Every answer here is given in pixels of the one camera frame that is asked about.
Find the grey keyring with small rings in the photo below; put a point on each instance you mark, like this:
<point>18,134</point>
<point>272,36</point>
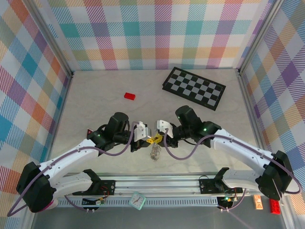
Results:
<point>155,152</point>

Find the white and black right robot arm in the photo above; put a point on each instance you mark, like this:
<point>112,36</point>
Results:
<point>238,148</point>

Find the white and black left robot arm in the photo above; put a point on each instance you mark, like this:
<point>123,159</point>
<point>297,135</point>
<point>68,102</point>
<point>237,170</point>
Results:
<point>69,162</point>

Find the black triangle badge red mark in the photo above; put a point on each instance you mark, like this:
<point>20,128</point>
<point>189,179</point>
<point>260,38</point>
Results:
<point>89,133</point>

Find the small red block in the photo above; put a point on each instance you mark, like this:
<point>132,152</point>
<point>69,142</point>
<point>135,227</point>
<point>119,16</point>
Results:
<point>129,96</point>

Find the black and grey chessboard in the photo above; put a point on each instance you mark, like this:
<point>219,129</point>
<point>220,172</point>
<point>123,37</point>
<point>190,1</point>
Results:
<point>193,88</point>

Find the teal square alarm clock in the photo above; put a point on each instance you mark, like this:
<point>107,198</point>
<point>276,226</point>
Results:
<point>137,200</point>

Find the small black circuit board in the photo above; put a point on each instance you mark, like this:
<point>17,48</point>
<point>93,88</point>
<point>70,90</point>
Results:
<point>226,200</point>
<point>98,202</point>

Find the orange wooden block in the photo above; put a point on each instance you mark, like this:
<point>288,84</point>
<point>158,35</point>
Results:
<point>258,202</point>

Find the red toy brick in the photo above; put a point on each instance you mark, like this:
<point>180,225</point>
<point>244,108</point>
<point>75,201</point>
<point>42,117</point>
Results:
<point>274,208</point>

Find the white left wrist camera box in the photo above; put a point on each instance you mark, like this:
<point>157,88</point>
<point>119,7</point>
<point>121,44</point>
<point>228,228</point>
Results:
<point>140,131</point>

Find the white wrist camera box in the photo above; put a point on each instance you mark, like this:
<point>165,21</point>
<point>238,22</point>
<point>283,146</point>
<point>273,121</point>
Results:
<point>164,125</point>
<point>140,131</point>

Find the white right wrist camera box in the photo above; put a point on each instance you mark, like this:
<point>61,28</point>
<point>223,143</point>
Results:
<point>164,125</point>

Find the aluminium mounting rail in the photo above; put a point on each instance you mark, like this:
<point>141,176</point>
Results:
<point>155,184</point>

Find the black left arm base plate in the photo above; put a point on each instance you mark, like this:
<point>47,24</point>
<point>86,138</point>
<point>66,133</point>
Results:
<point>108,186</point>

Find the aluminium side rail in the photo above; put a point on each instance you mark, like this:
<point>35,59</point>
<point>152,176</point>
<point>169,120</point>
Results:
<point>250,107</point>
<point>62,107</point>

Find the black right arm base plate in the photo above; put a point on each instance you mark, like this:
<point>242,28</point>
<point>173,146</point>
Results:
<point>207,186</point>

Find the aluminium frame post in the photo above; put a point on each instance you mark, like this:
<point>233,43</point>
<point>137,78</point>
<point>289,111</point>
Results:
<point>51,35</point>
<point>258,35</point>

